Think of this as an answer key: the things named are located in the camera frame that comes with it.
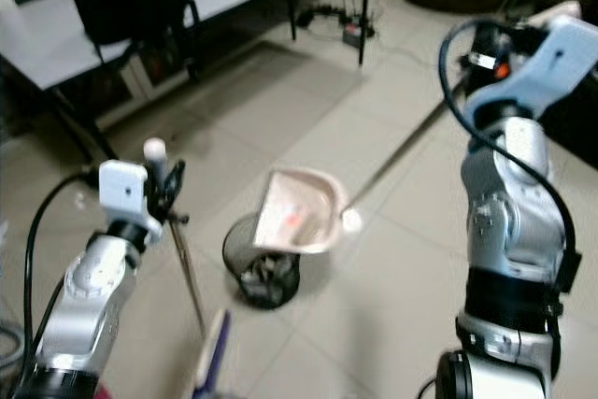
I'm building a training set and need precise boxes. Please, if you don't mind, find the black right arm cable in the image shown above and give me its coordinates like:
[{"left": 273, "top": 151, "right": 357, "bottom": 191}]
[{"left": 436, "top": 16, "right": 582, "bottom": 295}]

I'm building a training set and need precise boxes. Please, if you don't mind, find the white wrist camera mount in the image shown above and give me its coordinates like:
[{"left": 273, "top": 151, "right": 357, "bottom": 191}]
[
  {"left": 465, "top": 13, "right": 598, "bottom": 123},
  {"left": 97, "top": 159, "right": 164, "bottom": 241}
]

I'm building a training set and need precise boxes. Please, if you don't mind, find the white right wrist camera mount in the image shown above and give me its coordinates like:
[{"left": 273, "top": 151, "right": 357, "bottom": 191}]
[{"left": 465, "top": 13, "right": 598, "bottom": 123}]

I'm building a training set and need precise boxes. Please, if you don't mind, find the black robot waist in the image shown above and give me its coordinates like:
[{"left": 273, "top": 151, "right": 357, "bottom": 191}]
[{"left": 417, "top": 349, "right": 477, "bottom": 399}]

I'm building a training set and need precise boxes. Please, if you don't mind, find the beige long-handled dustpan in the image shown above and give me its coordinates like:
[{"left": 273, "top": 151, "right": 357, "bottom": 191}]
[{"left": 260, "top": 0, "right": 583, "bottom": 254}]

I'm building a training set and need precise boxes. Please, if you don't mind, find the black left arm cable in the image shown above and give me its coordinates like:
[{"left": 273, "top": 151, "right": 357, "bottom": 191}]
[{"left": 22, "top": 171, "right": 104, "bottom": 398}]

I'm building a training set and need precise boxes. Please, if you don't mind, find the purple broom with thin handle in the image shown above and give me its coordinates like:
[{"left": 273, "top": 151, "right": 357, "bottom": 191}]
[{"left": 142, "top": 136, "right": 234, "bottom": 399}]

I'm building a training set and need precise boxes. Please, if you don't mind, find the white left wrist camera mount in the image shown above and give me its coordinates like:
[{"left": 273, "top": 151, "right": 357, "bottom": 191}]
[{"left": 97, "top": 159, "right": 164, "bottom": 241}]

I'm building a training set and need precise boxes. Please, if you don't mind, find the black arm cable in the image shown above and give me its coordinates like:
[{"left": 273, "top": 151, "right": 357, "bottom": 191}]
[
  {"left": 22, "top": 171, "right": 104, "bottom": 398},
  {"left": 436, "top": 16, "right": 582, "bottom": 295}
]

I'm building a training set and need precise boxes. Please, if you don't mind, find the grey table with black legs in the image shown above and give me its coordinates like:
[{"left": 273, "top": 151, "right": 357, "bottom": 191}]
[{"left": 0, "top": 0, "right": 371, "bottom": 168}]

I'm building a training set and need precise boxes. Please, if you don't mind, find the black power strip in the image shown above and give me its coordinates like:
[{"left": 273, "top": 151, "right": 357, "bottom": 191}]
[{"left": 341, "top": 20, "right": 375, "bottom": 49}]

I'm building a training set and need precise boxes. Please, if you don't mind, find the black wire mesh wastebasket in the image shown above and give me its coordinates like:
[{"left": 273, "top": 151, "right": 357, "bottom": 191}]
[{"left": 221, "top": 212, "right": 304, "bottom": 311}]

